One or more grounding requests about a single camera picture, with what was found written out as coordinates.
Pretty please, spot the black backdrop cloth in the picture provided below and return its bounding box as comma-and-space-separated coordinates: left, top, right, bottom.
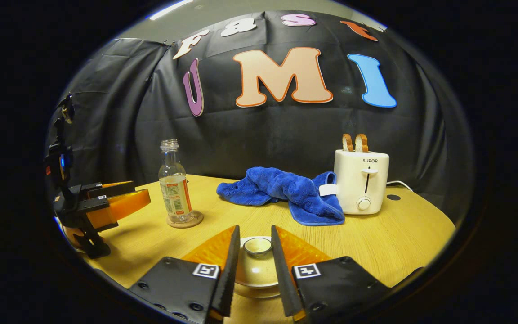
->
50, 11, 475, 225

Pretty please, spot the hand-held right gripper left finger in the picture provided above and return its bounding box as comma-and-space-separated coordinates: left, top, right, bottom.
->
129, 225, 241, 324

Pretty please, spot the round cork coaster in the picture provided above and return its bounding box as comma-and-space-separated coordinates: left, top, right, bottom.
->
166, 210, 204, 229

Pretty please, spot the clear plastic water bottle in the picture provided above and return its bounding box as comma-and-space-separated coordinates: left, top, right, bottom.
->
158, 139, 193, 223

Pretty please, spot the blue towel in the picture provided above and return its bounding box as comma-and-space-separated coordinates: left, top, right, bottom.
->
216, 167, 346, 226

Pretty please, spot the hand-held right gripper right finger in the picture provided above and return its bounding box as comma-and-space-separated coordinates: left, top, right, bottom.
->
271, 225, 392, 324

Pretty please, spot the white toaster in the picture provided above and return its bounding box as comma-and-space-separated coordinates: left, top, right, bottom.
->
334, 149, 390, 215

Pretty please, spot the white power cable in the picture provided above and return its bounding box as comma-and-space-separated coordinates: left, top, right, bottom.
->
386, 180, 415, 193

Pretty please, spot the white ceramic teacup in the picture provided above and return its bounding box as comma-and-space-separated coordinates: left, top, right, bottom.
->
233, 281, 282, 300

